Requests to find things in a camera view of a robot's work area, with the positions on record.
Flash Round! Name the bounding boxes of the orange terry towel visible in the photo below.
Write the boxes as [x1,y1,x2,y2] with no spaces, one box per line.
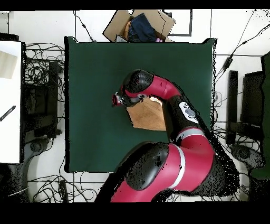
[126,96,167,132]

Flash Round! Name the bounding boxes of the black flat panel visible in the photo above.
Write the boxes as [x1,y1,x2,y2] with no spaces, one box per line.
[240,70,264,127]

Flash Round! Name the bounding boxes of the dark green table cloth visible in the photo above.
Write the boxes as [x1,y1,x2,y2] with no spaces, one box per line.
[64,36,217,174]

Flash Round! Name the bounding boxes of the orange cloth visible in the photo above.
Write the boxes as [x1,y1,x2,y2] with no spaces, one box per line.
[123,21,131,40]

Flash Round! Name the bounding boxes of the brown cardboard box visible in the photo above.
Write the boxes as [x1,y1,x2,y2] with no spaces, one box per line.
[102,9,176,43]

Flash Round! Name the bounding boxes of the black equipment rack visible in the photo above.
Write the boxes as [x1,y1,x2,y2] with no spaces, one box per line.
[22,61,62,139]

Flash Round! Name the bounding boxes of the dark blue jeans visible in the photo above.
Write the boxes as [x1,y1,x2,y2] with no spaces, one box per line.
[127,12,157,43]

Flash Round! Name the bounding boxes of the black office chair base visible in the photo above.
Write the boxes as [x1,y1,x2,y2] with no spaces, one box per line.
[21,137,54,170]
[229,143,265,170]

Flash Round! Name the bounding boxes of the black power strip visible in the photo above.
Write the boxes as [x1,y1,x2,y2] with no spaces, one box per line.
[59,179,69,202]

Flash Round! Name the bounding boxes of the white table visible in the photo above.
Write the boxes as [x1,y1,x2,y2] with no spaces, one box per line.
[0,41,22,164]

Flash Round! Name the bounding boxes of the black ridged tool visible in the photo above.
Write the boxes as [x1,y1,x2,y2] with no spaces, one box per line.
[0,105,17,122]

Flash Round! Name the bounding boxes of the tangle of black cables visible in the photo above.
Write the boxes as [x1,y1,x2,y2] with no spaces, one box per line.
[25,42,65,85]
[28,172,106,202]

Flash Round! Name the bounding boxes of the black upright post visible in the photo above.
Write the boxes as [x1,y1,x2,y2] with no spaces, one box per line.
[226,70,239,145]

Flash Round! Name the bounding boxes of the black power adapter with cable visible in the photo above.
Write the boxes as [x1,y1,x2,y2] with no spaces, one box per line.
[215,23,270,82]

